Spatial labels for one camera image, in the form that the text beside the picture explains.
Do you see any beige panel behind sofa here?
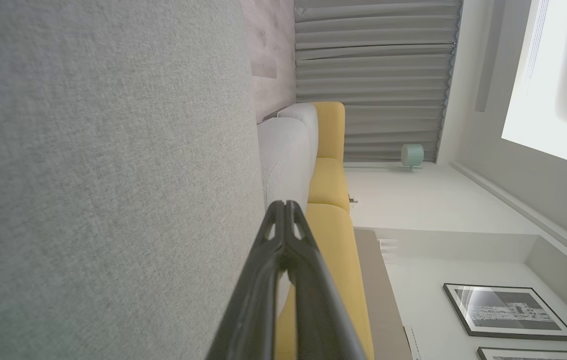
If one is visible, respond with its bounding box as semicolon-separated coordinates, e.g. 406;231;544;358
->
353;228;414;360

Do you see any white wall vent grille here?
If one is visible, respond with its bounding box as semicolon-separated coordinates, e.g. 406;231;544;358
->
377;238;399;264

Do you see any yellow sofa back cushion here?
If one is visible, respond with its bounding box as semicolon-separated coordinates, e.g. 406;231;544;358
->
307;157;352;213
311;101;347;162
273;202;375;360

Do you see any large grey sofa seat cushion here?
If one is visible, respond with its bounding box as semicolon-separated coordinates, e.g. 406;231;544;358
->
0;0;269;360

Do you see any black framed monochrome picture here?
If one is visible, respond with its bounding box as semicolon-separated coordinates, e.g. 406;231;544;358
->
442;283;567;342
476;346;567;360

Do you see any grey pleated curtain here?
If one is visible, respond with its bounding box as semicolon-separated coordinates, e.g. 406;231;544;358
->
293;0;464;163

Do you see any mint green round lamp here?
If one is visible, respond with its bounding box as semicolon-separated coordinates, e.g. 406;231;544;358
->
400;143;425;172

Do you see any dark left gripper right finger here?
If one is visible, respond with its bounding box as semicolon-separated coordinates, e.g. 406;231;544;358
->
283;200;367;360

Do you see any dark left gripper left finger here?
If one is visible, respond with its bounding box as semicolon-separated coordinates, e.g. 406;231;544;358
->
206;200;289;360

